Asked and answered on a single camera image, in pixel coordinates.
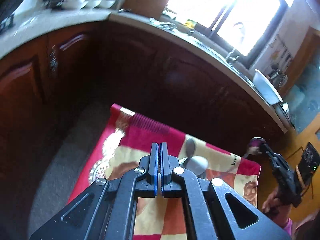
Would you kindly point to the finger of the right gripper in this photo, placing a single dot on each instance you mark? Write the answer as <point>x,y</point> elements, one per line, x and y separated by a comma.
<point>268,152</point>

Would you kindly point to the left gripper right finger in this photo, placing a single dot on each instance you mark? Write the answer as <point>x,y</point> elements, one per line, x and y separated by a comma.
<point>170,187</point>

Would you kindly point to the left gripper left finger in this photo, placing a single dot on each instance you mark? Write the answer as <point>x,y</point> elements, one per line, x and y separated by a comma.
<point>147,184</point>

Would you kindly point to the steel spoon round bowl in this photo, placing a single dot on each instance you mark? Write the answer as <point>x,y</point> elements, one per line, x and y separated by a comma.
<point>253,147</point>

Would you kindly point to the chrome kitchen faucet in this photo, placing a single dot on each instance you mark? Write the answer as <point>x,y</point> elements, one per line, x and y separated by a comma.
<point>236,37</point>

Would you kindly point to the dark wooden kitchen cabinets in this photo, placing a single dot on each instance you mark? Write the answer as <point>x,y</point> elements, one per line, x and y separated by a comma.
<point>46,80</point>

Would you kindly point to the kitchen window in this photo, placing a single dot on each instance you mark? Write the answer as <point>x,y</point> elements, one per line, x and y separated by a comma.
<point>215,19</point>

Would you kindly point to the person's right hand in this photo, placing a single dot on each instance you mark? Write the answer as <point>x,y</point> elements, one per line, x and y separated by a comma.
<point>280,211</point>

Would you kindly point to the white ladle in canister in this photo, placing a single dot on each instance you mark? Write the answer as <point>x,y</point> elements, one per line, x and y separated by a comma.
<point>196,164</point>

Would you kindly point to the white spoon in canister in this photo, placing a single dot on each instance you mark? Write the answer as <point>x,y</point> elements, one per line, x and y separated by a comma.
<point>190,147</point>

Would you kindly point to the patterned fleece blanket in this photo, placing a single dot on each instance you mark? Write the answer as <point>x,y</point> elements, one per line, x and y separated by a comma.
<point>128,137</point>

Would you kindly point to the white basin on counter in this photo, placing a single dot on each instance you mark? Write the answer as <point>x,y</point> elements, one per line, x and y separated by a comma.
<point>265,88</point>

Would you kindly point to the wooden cutting board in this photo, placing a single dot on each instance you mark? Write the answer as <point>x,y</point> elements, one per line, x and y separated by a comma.
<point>147,8</point>

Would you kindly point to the white bowl on counter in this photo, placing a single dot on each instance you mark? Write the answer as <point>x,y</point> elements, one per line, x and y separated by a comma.
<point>73,4</point>

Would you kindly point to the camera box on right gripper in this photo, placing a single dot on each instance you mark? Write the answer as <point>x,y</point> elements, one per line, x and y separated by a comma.
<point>306,168</point>

